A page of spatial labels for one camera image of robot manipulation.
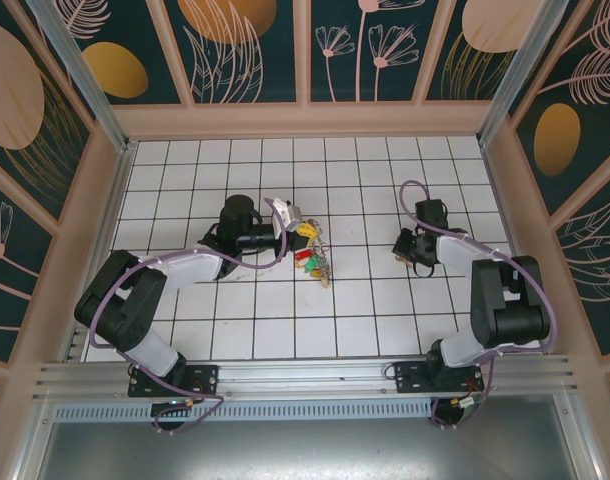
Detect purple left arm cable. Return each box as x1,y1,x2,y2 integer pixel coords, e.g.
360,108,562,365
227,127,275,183
87,197,291,436

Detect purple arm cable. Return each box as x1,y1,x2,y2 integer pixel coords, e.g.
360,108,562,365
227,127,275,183
399,179,559,431
87,197,291,436

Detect wall panel with flower outline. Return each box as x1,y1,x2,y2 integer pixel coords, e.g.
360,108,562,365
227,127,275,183
0,162,56,362

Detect aluminium corner post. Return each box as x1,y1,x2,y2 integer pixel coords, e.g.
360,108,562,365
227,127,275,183
27,0,137,154
477,0,584,146

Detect wall panel with pink flowers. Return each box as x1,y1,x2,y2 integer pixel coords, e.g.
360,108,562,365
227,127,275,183
308,0,449,105

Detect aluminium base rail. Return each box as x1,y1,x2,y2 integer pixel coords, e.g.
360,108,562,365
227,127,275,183
32,353,581,401

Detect slotted grey cable duct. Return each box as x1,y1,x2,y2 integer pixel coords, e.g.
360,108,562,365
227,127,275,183
49,402,436,422

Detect black round base housing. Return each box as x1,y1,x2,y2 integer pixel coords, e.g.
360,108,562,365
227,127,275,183
151,397,199,436
431,397,474,430

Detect wall panel gold oval, feather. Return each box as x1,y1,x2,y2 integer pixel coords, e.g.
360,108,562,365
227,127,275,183
507,0,610,217

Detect wall panel beige circle, gold leaves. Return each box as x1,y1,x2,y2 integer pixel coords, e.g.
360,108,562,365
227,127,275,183
423,0,544,103

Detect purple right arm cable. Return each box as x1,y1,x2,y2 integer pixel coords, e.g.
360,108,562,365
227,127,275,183
399,179,559,431

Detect wall panel with gold oval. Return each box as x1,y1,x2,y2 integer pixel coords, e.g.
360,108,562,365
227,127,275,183
59,0,184,106

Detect wall panel with leaf outlines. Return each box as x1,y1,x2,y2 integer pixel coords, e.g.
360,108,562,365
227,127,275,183
163,0,306,106

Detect grey metal sheet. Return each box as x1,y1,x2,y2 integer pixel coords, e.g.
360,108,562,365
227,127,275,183
34,419,581,480

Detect wall panel with pink leaf lines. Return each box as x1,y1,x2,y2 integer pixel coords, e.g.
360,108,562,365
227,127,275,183
549,177,610,357

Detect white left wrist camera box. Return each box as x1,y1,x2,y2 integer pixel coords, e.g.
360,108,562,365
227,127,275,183
270,198,304,232

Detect wall panel large beige circle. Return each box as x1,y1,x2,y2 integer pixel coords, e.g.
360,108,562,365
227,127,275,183
0,0,97,227

